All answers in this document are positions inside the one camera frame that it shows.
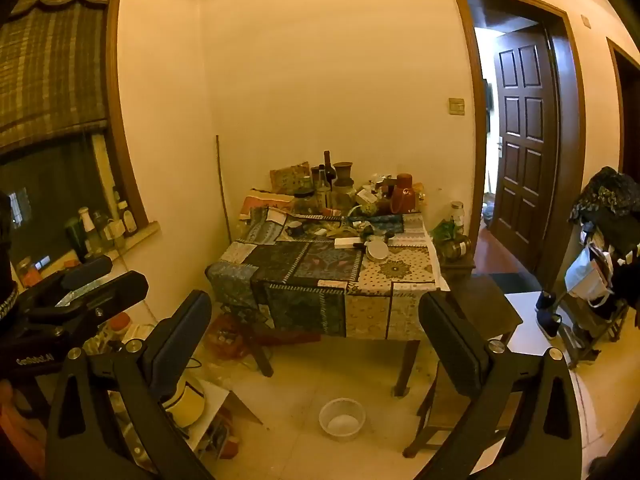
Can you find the white board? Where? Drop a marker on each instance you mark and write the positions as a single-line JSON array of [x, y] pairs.
[[522, 315]]

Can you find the yellow white hat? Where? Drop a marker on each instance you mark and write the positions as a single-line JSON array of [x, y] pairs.
[[187, 400]]

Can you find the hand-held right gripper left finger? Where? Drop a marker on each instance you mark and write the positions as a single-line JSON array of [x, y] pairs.
[[175, 350]]

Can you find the black garment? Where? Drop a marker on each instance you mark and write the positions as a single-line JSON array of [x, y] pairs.
[[625, 270]]

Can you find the open cardboard box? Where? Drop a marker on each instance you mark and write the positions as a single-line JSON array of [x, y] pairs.
[[220, 405]]

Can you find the pink patterned box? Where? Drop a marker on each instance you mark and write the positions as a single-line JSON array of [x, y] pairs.
[[265, 202]]

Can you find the orange plastic bag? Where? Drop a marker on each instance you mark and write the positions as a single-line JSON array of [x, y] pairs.
[[225, 335]]

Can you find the checked bamboo window blind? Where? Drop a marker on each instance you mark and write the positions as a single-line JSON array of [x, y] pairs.
[[50, 70]]

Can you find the dark lidded jar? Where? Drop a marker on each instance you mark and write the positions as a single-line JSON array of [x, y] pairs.
[[302, 200]]

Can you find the red bag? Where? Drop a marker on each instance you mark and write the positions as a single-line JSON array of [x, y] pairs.
[[402, 200]]

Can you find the green custard apple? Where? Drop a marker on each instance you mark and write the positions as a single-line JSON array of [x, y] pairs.
[[364, 208]]

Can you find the dark wine bottle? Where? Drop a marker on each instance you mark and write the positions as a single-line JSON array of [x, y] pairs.
[[328, 170]]

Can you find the dark door mat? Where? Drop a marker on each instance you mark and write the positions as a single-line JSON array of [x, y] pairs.
[[505, 280]]

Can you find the brown panelled door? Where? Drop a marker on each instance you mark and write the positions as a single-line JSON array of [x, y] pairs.
[[522, 160]]

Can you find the brown labelled bottle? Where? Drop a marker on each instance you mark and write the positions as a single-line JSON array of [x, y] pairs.
[[129, 220]]

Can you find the brown door frame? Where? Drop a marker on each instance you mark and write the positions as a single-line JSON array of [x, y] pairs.
[[575, 110]]

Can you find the tall glass jar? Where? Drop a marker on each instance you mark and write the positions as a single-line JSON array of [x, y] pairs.
[[456, 212]]

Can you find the small wall outlet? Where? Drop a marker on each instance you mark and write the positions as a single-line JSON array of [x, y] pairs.
[[586, 21]]

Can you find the patchwork tablecloth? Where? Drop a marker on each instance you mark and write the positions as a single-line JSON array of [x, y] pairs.
[[310, 265]]

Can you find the green bottle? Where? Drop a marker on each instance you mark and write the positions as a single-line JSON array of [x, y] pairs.
[[75, 237]]

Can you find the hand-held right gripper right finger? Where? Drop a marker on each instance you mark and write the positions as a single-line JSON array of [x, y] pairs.
[[450, 340]]

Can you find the brown ceramic vase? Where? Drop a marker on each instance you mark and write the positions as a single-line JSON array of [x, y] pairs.
[[343, 172]]

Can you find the white plastic basket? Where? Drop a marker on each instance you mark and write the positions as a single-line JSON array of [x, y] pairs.
[[342, 425]]

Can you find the long white cardboard box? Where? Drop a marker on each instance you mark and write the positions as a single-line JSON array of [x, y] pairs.
[[345, 243]]

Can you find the wall light switch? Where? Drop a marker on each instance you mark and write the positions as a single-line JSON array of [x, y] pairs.
[[456, 106]]

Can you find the green leafy plant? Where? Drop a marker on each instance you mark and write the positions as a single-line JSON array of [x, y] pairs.
[[442, 230]]

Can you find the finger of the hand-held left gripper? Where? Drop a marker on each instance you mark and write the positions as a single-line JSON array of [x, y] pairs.
[[87, 267], [120, 290]]

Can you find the wooden clothes rack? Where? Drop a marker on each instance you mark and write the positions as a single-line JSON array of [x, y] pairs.
[[590, 330]]

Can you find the thin wooden stick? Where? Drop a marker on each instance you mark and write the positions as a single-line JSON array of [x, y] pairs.
[[223, 195]]

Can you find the brown window frame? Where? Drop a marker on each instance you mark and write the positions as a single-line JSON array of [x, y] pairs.
[[122, 160]]

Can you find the dark blue shoe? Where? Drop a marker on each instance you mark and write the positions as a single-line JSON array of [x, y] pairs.
[[545, 300], [549, 324]]

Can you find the dark door frame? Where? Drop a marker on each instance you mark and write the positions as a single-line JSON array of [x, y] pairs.
[[617, 100]]

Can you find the glass jar under vase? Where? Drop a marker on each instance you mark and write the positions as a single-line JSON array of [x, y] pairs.
[[342, 197]]

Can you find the orange cloth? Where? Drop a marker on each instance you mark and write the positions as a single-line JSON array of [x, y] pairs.
[[15, 425]]

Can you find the clear glass bottle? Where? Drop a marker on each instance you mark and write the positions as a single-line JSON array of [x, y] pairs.
[[322, 192]]

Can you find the white capped bottle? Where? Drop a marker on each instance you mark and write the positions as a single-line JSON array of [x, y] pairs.
[[89, 232]]

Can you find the dark wooden stool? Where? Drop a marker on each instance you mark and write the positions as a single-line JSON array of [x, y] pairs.
[[480, 300]]

